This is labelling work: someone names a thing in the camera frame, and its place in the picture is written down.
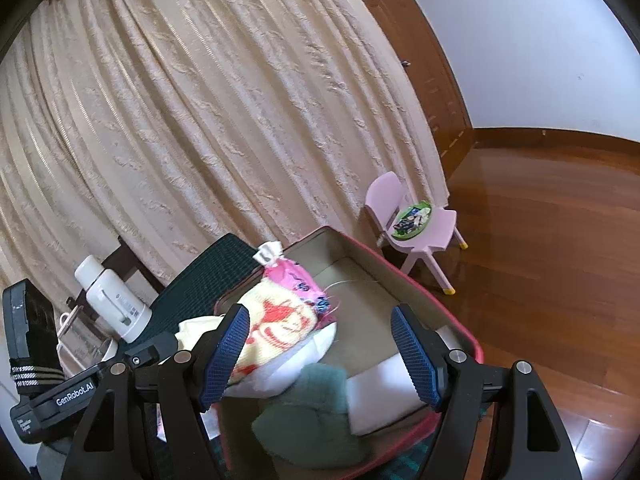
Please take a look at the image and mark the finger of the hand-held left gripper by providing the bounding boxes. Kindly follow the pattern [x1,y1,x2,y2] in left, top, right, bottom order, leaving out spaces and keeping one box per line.
[125,332,181,368]

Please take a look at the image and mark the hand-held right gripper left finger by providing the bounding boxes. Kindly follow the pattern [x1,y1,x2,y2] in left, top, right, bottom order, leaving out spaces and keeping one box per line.
[62,305,251,480]

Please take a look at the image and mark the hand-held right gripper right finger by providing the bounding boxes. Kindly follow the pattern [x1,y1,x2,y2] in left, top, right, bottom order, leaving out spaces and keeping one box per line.
[390,304,583,480]

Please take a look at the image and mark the cream cloth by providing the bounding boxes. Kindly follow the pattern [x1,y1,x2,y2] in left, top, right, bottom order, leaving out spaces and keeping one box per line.
[175,316,228,348]

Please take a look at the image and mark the yellow printed cloth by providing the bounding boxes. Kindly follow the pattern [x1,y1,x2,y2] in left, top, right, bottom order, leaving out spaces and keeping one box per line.
[227,282,319,386]

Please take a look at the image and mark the red tin box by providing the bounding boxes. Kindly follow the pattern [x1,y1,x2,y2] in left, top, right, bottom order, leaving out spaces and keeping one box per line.
[214,226,486,473]

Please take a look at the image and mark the white soft cloth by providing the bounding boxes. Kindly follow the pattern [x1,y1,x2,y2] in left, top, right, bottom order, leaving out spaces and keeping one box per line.
[225,322,338,400]

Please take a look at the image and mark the teal fluffy towel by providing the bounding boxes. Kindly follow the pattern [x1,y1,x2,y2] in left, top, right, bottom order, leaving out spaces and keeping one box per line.
[251,364,368,468]

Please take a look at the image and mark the pink printed drawstring pouch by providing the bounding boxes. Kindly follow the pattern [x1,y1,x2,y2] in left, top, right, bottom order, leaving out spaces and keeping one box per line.
[253,241,333,323]

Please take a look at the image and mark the white thermos bottle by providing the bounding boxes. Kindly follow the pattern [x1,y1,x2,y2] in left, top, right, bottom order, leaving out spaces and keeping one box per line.
[75,255,153,345]

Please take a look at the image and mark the dark wooden chair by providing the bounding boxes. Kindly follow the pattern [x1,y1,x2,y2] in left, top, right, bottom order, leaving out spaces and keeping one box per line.
[67,235,166,323]

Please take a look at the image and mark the pink plastic child chair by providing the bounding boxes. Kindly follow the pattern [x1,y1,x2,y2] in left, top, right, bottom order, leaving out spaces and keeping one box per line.
[364,171,470,295]

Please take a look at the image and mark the green plate with small items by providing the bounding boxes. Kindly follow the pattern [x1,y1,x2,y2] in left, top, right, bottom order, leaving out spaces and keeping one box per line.
[391,200,433,238]

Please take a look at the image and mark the beige patterned curtain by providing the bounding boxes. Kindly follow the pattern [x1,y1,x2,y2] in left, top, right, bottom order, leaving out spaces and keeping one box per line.
[0,0,449,356]

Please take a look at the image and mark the brown wooden door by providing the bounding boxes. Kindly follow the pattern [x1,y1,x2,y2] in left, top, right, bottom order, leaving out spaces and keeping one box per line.
[332,0,473,186]

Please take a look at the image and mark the white cable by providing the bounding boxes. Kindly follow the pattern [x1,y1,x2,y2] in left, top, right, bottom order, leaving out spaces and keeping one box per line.
[57,310,118,363]

